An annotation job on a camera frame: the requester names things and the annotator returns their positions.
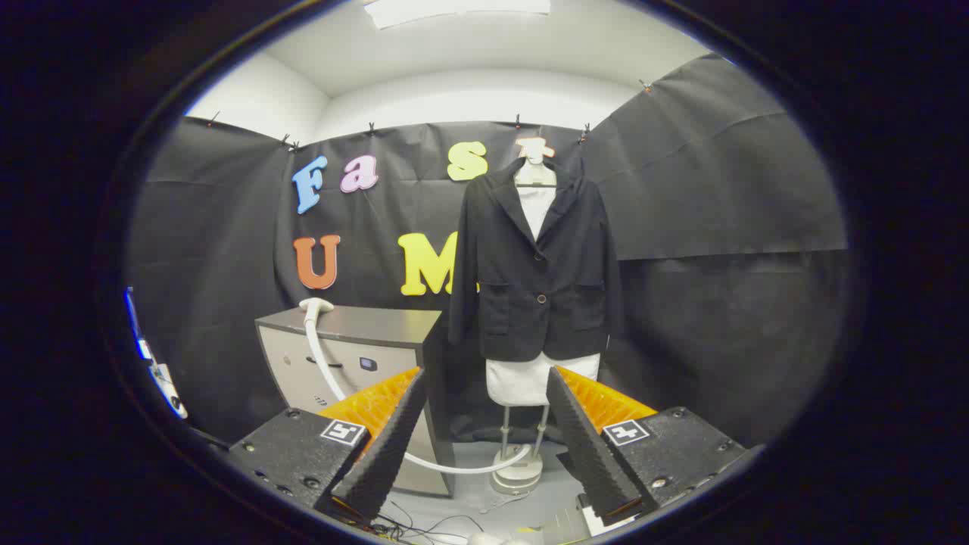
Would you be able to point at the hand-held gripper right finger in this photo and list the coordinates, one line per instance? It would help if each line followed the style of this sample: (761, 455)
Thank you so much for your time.
(587, 446)

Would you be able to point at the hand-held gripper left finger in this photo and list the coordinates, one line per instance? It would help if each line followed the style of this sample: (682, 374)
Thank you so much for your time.
(390, 446)

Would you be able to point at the white garment steamer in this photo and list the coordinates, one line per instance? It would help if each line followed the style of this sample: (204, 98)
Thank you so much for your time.
(316, 306)

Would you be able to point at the black blazer jacket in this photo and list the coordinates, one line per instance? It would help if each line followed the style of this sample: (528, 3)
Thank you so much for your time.
(515, 288)

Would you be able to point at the white mannequin with stand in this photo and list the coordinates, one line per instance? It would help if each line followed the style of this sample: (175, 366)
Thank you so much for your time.
(530, 382)

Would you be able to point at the grey cabinet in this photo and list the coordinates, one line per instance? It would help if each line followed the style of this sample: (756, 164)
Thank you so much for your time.
(378, 325)

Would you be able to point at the white side table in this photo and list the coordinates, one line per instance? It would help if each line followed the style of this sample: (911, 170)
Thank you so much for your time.
(168, 390)

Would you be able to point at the black backdrop cloth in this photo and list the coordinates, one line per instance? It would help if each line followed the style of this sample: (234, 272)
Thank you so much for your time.
(719, 189)

